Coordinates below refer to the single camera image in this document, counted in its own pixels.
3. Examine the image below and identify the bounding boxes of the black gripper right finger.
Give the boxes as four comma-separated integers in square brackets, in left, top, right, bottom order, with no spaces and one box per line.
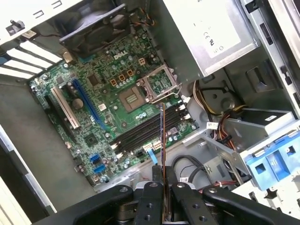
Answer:
[167,166,300,225]

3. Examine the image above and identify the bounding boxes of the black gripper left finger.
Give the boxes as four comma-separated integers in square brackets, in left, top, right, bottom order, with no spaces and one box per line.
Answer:
[31,165,164,225]

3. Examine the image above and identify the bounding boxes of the RAM memory stick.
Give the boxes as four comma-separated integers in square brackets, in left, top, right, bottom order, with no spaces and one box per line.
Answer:
[158,102,172,225]

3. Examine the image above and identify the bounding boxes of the black RAM slot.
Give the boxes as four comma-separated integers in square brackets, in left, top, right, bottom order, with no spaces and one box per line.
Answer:
[116,104,186,150]
[114,99,182,143]
[118,110,188,154]
[120,114,192,160]

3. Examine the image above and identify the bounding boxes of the blue plastic drive latch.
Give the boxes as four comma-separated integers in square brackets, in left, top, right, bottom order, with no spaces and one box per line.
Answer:
[242,133,300,192]

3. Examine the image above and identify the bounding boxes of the grey metal drive cage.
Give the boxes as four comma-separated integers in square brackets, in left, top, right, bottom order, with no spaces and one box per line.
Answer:
[185,107,300,225]

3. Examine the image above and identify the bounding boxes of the green motherboard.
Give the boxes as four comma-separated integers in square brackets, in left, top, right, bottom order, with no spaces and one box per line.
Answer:
[29,25,200,188]

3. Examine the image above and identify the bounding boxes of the CPU socket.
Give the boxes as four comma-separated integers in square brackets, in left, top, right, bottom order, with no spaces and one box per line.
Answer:
[118,85,147,114]

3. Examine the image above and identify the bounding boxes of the blue expansion slot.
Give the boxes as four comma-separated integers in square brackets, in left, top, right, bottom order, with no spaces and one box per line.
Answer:
[72,78,100,126]

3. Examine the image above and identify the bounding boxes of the silver coin battery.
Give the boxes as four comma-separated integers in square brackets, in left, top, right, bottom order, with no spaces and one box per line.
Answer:
[71,97,84,109]

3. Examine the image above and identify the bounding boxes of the white expansion slot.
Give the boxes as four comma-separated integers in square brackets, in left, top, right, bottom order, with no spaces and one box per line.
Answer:
[50,86,80,130]

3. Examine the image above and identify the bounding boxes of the black open PC case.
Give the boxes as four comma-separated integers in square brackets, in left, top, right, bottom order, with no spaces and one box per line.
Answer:
[0,0,300,225]

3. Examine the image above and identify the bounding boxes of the metal socket cover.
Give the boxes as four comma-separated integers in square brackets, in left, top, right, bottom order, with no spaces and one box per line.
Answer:
[138,64,183,101]

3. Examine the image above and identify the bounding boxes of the grey power supply unit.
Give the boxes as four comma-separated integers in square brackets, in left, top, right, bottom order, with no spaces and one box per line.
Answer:
[150,0,262,84]

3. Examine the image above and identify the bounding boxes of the black case fan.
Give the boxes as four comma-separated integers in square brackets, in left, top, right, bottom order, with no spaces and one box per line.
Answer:
[52,3,133,59]

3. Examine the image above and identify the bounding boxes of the black looped cable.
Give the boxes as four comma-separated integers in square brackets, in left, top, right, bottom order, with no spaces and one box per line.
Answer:
[172,154,211,186]

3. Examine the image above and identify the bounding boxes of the blue data cable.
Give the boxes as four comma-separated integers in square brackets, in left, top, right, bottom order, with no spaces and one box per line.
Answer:
[146,147,158,165]

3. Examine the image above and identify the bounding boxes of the red orange drive wires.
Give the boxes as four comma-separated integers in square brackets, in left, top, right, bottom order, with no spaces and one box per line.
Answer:
[210,110,237,150]

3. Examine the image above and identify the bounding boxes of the thin wire locking lever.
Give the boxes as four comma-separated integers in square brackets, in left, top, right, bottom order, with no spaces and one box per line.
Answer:
[150,83,183,104]

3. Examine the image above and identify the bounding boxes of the power supply wire bundle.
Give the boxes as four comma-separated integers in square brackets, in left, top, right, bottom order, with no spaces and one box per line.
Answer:
[192,79,247,118]

